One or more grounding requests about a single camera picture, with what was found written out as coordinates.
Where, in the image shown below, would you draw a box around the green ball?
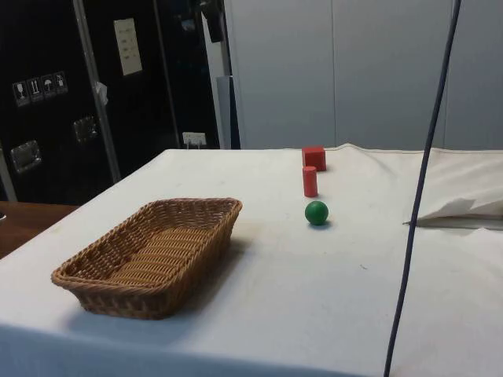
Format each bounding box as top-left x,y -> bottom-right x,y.
304,200 -> 329,227

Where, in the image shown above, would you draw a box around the red cylinder block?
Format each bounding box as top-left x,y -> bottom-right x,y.
302,166 -> 318,198

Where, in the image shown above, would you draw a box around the brown wicker basket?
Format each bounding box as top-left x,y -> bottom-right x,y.
50,197 -> 244,320

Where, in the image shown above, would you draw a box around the red cube block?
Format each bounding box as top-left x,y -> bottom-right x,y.
301,145 -> 328,173

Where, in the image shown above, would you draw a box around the pale grey lockers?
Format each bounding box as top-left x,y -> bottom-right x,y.
222,0 -> 503,151

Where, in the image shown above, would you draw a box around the black cabinet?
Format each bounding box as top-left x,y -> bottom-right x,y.
0,0 -> 222,205

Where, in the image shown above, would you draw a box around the black cable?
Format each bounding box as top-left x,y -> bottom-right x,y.
383,0 -> 462,377

